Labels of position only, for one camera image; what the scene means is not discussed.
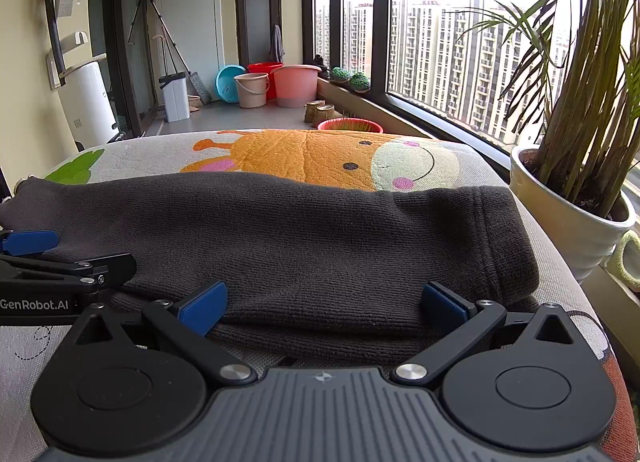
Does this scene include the white trash bin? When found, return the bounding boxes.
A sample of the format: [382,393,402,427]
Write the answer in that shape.
[159,73,192,123]

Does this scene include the black wall bar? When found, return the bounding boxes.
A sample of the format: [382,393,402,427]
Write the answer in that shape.
[44,0,68,88]

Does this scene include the flat mop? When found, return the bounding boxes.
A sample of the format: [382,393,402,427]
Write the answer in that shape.
[145,0,213,106]

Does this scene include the white standing appliance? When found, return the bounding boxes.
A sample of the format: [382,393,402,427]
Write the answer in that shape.
[59,60,118,148]

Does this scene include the cartoon printed mat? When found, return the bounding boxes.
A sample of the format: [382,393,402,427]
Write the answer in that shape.
[0,128,633,462]

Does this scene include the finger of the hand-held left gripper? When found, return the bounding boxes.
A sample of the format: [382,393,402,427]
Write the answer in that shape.
[0,229,60,256]
[0,253,138,294]

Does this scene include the tall palm plant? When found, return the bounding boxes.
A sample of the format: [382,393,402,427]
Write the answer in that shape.
[452,0,640,220]

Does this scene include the pink plastic bucket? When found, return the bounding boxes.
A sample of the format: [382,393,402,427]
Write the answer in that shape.
[270,65,321,108]

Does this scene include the red pot with grass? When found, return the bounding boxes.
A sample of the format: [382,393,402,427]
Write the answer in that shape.
[317,112,384,134]

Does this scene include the red plastic bucket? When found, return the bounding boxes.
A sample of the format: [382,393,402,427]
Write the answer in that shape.
[247,62,284,100]

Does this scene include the beige plastic bucket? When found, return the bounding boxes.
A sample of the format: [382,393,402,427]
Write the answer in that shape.
[234,73,270,109]

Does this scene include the dark framed frosted window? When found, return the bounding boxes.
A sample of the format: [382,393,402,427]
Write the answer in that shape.
[235,0,283,68]

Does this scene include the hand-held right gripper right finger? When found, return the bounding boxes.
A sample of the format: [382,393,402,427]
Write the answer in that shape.
[392,281,576,388]

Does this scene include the blue plastic basin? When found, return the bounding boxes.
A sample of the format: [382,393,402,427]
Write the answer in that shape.
[215,65,247,103]

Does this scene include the high-rise apartment buildings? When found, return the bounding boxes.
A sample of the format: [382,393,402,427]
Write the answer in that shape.
[315,0,576,143]

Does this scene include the dark window frame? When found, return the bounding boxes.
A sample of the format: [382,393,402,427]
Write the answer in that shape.
[300,0,640,163]

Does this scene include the grey hanging cloth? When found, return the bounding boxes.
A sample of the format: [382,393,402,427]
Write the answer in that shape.
[269,25,286,64]

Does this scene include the wall switch plate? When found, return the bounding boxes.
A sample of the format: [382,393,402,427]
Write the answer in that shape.
[46,55,63,90]

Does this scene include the white plant pot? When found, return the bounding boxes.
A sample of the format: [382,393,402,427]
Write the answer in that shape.
[509,145,637,283]

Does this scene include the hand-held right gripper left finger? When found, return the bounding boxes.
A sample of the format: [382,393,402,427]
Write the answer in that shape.
[74,281,258,386]

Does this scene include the dark grey knitted garment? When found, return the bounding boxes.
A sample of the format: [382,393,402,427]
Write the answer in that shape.
[0,173,540,365]

